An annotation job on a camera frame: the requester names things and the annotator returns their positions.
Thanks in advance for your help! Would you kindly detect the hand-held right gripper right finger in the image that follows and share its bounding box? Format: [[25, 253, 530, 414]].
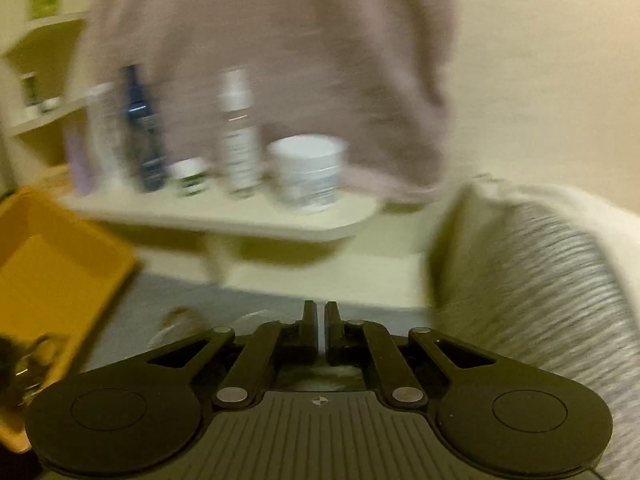
[[325, 300, 496, 408]]

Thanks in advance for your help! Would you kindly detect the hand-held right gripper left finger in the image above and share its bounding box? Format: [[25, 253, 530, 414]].
[[147, 300, 319, 408]]

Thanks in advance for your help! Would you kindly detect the yellow plastic tray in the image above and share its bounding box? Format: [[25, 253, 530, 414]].
[[0, 186, 141, 455]]

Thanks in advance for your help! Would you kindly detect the dark bead bracelet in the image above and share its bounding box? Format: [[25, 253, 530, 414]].
[[0, 334, 57, 403]]

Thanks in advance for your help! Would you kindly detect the cream wooden shelf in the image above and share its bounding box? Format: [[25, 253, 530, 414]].
[[0, 10, 386, 283]]

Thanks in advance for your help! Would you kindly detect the white cream jar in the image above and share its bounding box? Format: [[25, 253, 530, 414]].
[[267, 134, 349, 214]]

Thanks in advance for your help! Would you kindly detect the grey fuzzy mat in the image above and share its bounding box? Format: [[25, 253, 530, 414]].
[[82, 272, 433, 376]]

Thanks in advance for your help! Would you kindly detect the small green jar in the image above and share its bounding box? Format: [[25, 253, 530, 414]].
[[170, 156, 211, 199]]

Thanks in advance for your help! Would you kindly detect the clear spray bottle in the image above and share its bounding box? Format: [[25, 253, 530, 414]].
[[217, 66, 264, 199]]

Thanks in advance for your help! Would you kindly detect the striped knit cloth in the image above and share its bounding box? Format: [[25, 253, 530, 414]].
[[432, 200, 640, 480]]

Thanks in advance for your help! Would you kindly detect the dark blue spray can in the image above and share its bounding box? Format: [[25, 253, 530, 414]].
[[122, 64, 168, 194]]

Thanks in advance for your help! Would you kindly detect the white tube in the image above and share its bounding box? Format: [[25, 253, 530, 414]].
[[87, 84, 126, 187]]

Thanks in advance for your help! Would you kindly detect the pink towel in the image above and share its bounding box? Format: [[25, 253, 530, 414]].
[[82, 0, 458, 206]]

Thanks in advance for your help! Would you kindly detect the purple bottle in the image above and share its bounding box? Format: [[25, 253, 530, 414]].
[[64, 119, 97, 197]]

